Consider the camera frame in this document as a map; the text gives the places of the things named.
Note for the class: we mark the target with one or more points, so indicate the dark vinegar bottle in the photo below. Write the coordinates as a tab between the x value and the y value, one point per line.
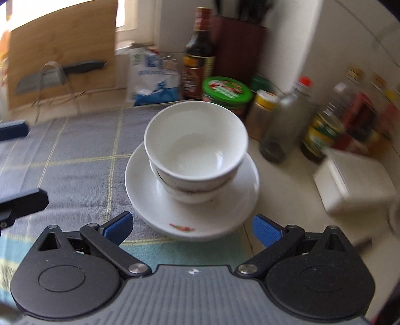
199	55

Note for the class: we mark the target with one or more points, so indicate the santoku kitchen knife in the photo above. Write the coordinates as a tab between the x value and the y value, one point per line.
27	84

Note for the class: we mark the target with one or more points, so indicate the white plastic container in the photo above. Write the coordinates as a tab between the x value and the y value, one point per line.
348	182

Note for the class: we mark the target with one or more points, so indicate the grey teal checked towel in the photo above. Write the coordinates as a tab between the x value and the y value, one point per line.
80	162

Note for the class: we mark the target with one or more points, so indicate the red label sauce bottle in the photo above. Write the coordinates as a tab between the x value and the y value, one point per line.
371	118

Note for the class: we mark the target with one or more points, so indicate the clear glass oil bottle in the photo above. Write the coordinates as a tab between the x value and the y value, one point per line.
293	114

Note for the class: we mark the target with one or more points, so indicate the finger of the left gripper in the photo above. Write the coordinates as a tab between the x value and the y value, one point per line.
21	205
13	130

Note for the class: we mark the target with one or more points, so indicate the dark red knife block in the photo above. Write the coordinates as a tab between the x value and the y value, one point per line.
239	40

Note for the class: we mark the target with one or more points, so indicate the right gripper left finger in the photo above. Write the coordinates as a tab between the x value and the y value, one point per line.
104	240

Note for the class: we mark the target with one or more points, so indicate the wire board rack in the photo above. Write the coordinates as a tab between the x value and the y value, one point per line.
60	87

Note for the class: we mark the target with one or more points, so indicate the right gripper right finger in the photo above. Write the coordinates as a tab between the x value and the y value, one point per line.
279	242

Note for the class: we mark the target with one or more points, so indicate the white bowl purple flowers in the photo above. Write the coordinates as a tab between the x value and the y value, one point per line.
196	146

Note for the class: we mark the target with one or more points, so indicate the stained white fruit plate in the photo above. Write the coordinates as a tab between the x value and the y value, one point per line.
210	220

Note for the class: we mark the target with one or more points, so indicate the yellow lid spice jar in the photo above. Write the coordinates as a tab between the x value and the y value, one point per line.
260	114

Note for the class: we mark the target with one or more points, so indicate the white bowl pink flowers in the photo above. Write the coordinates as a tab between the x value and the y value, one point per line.
189	197

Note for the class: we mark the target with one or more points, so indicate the bamboo cutting board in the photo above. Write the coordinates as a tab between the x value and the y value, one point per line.
82	32

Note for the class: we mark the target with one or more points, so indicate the blue white salt bag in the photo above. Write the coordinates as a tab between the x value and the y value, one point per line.
152	79

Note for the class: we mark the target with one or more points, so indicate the green lid sauce jar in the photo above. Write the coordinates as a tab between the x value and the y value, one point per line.
227	92

